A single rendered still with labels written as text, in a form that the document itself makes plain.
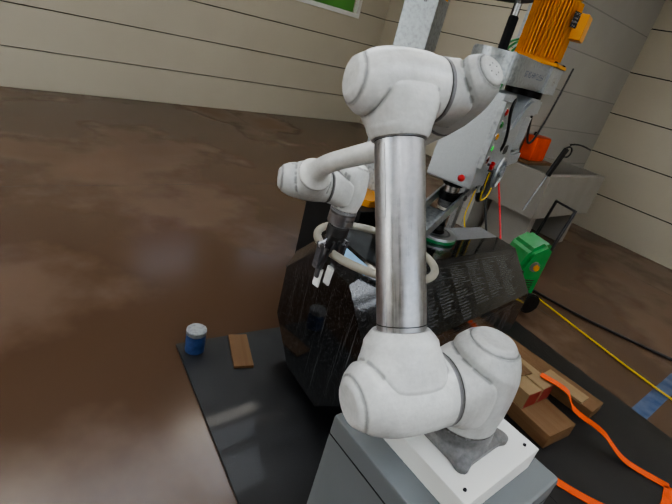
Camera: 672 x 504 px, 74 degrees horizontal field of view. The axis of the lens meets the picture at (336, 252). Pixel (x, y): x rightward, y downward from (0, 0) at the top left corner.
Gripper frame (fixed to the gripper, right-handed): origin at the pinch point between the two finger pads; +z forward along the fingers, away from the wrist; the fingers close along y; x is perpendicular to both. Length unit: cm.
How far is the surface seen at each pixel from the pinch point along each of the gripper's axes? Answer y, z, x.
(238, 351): 17, 80, 57
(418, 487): -29, 7, -71
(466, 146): 74, -51, 10
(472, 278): 85, 4, -13
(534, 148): 380, -45, 116
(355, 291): 21.9, 10.0, 1.1
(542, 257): 238, 19, 12
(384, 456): -30, 7, -62
